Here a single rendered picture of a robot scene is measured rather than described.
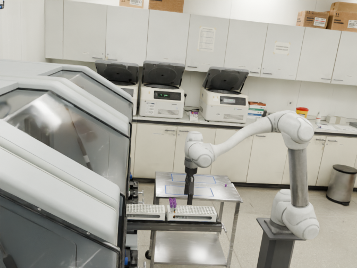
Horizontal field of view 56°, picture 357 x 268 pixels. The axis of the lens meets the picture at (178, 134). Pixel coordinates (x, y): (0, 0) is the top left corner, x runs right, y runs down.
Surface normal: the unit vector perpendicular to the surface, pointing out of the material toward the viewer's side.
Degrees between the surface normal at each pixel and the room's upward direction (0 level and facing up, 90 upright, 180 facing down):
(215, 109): 90
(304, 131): 85
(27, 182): 29
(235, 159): 90
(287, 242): 90
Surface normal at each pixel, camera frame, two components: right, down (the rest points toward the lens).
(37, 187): 0.57, -0.81
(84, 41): 0.11, 0.27
